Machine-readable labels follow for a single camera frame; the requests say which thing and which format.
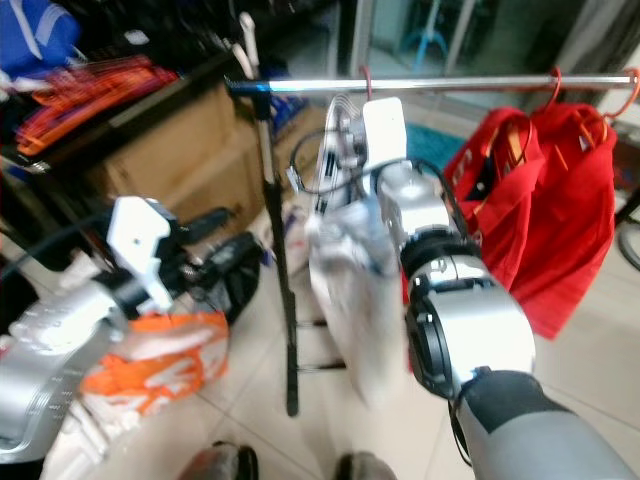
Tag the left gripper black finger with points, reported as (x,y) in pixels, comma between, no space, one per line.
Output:
(242,270)
(208,225)

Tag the red metal hanger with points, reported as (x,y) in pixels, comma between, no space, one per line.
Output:
(368,80)

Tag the light grey jeans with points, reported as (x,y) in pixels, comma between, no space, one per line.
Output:
(350,300)

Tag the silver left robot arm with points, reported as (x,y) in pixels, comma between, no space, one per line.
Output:
(60,380)

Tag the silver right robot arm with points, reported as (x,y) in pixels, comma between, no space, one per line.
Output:
(480,320)

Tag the white plastic hanger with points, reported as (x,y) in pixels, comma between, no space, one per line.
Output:
(248,35)

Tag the orange hanger bundle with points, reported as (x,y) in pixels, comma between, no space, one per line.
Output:
(100,100)

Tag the red fuzzy hanger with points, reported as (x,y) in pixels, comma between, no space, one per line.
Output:
(557,90)

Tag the orange plastic hanger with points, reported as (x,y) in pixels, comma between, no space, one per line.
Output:
(632,90)

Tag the metal clothes rack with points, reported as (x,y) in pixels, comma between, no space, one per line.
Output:
(288,300)

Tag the blue floor mat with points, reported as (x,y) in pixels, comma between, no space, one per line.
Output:
(435,145)

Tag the plain brown cardboard box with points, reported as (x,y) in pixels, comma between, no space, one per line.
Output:
(160,150)

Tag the orange plastic bag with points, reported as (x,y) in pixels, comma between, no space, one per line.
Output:
(150,375)

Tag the red shirt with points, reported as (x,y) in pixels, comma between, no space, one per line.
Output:
(490,200)
(580,240)

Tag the grey robot left leg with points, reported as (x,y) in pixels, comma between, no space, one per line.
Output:
(220,462)

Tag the grey robot leg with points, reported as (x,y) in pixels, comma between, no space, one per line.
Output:
(370,468)
(220,462)

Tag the glass sliding door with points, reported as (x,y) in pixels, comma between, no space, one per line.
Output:
(510,35)

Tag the black table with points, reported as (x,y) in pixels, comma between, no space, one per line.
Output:
(20,130)

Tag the grey robot right leg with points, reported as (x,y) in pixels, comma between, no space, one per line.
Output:
(370,468)

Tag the blue white jersey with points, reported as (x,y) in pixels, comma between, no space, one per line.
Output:
(35,40)

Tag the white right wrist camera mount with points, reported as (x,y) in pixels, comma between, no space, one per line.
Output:
(385,130)

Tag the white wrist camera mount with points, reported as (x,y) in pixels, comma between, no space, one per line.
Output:
(138,245)
(385,130)

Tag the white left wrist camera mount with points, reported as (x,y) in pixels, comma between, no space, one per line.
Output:
(138,245)

